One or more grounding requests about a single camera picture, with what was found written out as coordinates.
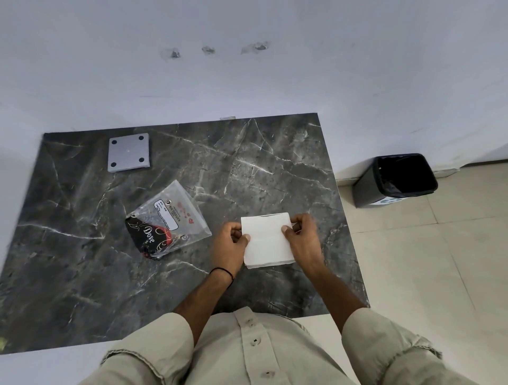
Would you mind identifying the person's left forearm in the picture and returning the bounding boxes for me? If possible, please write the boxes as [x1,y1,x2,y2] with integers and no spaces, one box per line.
[173,268,235,350]

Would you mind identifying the grey square metal plate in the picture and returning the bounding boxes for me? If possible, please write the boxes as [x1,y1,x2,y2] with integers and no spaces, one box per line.
[107,133,152,173]

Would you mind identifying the clear plastic bag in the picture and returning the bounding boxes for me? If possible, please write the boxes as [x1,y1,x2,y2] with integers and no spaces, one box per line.
[125,180,212,261]

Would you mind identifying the person's right forearm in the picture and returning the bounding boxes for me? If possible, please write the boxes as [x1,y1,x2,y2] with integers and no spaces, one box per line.
[306,254,366,331]

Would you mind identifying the person's right hand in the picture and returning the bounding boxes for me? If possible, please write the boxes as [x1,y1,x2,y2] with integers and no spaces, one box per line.
[281,213,320,273]

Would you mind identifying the black waste bin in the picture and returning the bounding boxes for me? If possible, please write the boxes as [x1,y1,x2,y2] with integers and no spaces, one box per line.
[352,153,439,209]

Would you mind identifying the black bin liner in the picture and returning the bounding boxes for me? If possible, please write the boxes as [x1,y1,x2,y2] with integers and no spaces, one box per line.
[375,154,439,198]

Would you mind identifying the beige button shirt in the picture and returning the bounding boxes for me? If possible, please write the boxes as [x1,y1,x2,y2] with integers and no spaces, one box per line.
[78,305,508,385]

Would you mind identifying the person's left hand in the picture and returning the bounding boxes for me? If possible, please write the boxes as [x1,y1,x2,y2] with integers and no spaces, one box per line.
[209,221,251,279]

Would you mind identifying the black wrist band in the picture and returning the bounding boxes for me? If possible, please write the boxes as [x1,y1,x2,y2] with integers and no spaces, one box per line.
[209,268,235,285]

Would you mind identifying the black and red pouch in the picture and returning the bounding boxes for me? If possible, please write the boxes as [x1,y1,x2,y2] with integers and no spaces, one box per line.
[125,216,175,259]

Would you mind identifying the white tissue paper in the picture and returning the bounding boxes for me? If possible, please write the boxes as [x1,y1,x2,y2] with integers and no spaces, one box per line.
[241,212,296,270]

